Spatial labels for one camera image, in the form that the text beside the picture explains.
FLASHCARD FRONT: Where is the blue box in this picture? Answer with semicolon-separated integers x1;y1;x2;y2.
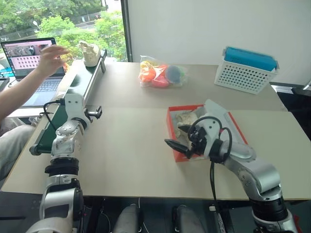
224;46;278;72

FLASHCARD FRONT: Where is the person's bare hand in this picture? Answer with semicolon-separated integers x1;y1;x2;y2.
35;45;70;77

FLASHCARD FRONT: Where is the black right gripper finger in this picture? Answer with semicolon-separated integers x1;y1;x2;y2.
177;124;195;133
164;139;192;160

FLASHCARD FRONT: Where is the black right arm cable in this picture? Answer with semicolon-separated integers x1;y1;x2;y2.
191;116;234;212

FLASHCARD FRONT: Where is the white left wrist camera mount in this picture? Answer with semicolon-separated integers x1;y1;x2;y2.
64;93;91;125

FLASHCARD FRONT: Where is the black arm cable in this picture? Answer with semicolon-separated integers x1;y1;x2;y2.
43;99;65;130
191;116;234;212

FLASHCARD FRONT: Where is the green conveyor belt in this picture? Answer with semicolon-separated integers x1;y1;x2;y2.
29;48;108;156

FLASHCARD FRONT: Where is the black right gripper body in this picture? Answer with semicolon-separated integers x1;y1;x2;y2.
187;125;207;157

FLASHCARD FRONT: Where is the black side table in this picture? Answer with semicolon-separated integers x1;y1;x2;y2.
269;82;311;144

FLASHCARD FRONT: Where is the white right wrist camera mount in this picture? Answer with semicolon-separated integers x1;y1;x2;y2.
195;118;223;160

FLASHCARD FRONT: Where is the orange shoebox with white lid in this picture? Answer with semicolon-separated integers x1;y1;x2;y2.
166;99;249;164

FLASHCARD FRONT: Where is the open laptop computer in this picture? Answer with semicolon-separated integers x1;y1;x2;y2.
0;37;67;108

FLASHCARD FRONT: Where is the white perforated plastic basket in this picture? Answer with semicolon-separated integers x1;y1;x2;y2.
214;48;279;95

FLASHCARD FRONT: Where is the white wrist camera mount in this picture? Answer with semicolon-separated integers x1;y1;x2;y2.
195;118;223;160
64;93;91;125

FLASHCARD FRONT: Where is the clear bag of colourful toys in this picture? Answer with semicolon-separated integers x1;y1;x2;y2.
138;55;190;89

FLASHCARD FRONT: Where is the dark rounded grey shape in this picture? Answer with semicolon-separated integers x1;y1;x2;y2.
112;203;139;233

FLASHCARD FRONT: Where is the cream perforated clog shoe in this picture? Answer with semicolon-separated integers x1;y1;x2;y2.
79;40;101;67
174;109;199;139

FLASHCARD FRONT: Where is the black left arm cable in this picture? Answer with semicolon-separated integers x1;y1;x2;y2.
43;99;65;130

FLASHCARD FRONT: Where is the person's grey trouser leg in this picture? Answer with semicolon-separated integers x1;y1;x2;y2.
0;125;37;181

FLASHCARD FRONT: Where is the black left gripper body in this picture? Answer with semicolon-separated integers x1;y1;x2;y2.
85;105;103;120

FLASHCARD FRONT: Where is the black window frame post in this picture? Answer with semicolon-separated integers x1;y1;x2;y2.
120;0;133;63

